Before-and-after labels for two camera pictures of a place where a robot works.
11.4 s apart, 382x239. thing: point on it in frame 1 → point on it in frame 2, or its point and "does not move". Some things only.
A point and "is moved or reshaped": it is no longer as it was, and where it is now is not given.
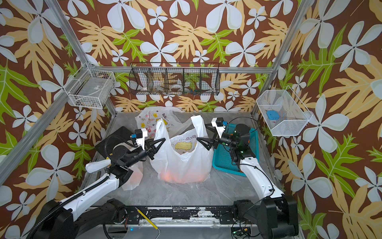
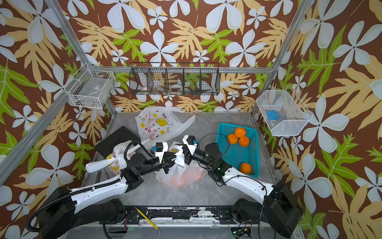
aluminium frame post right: (291, 34) does not move
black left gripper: (149, 147) → (166, 162)
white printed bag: (182, 159) is moved or reshaped
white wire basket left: (89, 87) does not move
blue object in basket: (272, 115) does not move
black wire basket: (174, 78) does not move
